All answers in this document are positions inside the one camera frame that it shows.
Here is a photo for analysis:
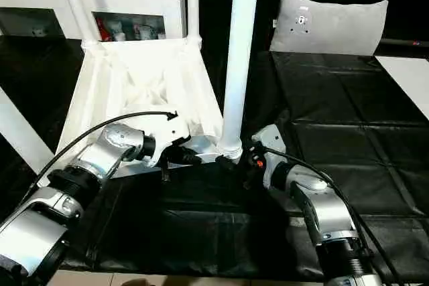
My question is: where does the white plastic table top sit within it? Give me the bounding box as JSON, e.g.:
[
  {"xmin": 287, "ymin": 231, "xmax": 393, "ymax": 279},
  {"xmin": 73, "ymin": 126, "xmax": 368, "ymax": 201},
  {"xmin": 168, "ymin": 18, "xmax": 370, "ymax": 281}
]
[{"xmin": 36, "ymin": 37, "xmax": 244, "ymax": 189}]

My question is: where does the white plastic table leg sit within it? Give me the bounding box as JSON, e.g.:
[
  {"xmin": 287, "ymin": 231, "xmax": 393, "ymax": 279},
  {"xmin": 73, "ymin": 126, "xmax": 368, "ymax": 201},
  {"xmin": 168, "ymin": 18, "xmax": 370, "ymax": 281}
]
[
  {"xmin": 186, "ymin": 0, "xmax": 203, "ymax": 46},
  {"xmin": 217, "ymin": 0, "xmax": 262, "ymax": 163},
  {"xmin": 0, "ymin": 88, "xmax": 54, "ymax": 175},
  {"xmin": 58, "ymin": 0, "xmax": 101, "ymax": 49}
]

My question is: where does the black work mat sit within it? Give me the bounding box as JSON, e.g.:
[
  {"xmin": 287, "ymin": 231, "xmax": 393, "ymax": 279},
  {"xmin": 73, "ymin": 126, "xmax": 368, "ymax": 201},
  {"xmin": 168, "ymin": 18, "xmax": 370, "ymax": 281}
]
[{"xmin": 0, "ymin": 34, "xmax": 429, "ymax": 282}]

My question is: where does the black speaker box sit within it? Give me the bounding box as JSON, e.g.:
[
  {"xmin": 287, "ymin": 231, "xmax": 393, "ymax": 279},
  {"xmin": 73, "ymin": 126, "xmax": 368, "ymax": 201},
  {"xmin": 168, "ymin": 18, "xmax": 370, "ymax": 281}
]
[{"xmin": 197, "ymin": 0, "xmax": 286, "ymax": 53}]

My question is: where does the grey cushion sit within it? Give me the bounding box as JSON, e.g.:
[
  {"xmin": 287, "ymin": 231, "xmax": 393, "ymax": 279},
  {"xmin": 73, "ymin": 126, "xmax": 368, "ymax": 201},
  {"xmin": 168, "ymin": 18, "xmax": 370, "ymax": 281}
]
[{"xmin": 269, "ymin": 0, "xmax": 389, "ymax": 56}]

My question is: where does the white flat board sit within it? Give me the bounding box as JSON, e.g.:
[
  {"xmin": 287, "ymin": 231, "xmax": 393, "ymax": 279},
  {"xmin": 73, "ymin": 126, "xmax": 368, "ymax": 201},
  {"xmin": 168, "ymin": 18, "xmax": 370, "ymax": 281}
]
[{"xmin": 375, "ymin": 55, "xmax": 429, "ymax": 122}]

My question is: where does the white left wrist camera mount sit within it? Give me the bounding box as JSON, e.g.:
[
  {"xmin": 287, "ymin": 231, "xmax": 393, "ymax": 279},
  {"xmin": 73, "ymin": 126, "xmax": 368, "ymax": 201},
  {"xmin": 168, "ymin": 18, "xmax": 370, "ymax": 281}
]
[{"xmin": 147, "ymin": 111, "xmax": 192, "ymax": 169}]

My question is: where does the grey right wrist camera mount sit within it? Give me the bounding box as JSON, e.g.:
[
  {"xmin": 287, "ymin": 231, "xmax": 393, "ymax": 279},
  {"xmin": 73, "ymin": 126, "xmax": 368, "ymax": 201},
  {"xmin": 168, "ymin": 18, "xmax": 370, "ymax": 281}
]
[{"xmin": 251, "ymin": 124, "xmax": 288, "ymax": 190}]

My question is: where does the black right camera cable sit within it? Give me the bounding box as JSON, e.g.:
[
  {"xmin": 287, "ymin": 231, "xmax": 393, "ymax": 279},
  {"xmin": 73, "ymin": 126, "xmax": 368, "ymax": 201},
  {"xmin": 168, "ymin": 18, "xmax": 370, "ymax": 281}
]
[{"xmin": 261, "ymin": 147, "xmax": 403, "ymax": 286}]

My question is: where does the black camera cable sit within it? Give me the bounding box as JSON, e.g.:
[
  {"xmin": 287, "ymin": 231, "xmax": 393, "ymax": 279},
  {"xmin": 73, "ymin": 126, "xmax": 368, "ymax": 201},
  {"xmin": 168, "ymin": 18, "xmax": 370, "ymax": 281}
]
[
  {"xmin": 0, "ymin": 111, "xmax": 178, "ymax": 230},
  {"xmin": 261, "ymin": 147, "xmax": 403, "ymax": 286}
]

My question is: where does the black left camera cable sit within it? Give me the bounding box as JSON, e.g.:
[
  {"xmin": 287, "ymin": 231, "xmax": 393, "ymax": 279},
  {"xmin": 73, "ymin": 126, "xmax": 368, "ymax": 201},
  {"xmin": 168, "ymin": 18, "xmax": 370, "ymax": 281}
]
[{"xmin": 0, "ymin": 111, "xmax": 178, "ymax": 230}]

